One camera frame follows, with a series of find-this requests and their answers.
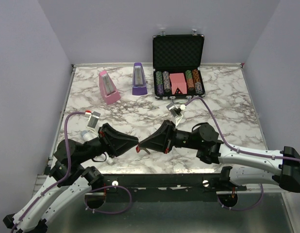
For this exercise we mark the black poker chip case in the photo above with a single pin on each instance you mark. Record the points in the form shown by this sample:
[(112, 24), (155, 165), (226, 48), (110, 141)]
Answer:
[(177, 54)]

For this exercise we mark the pink playing card deck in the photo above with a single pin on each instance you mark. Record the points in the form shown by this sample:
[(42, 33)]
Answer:
[(178, 82)]

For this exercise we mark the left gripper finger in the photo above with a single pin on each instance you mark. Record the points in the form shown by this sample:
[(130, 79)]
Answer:
[(117, 138), (119, 148)]

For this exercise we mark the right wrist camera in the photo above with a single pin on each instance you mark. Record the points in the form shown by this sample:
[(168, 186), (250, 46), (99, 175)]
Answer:
[(176, 112)]

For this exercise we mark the white microphone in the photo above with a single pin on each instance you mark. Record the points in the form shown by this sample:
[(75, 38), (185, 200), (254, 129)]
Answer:
[(88, 136)]

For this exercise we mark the pink metronome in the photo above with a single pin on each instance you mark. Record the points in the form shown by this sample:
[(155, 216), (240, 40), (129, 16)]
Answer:
[(108, 90)]

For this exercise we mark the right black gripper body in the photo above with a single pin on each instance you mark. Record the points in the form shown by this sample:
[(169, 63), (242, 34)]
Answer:
[(171, 141)]

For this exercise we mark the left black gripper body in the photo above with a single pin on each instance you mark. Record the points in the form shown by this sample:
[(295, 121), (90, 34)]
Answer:
[(108, 144)]

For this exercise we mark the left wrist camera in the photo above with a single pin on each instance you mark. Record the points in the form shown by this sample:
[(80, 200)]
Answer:
[(93, 120)]

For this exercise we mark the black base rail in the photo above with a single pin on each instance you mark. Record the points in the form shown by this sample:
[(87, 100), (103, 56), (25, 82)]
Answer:
[(173, 187)]

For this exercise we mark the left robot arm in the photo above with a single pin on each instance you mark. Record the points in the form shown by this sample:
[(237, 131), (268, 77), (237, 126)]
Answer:
[(68, 179)]

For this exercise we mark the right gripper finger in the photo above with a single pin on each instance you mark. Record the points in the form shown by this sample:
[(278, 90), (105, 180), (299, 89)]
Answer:
[(158, 145), (158, 138)]

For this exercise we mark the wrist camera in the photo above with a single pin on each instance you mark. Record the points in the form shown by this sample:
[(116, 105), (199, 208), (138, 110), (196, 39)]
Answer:
[(176, 112), (93, 120)]

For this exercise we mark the purple metronome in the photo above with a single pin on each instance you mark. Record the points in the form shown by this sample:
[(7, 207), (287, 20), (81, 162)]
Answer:
[(139, 84)]

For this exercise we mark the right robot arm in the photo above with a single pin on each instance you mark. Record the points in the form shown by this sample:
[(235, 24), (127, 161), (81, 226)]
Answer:
[(277, 167)]

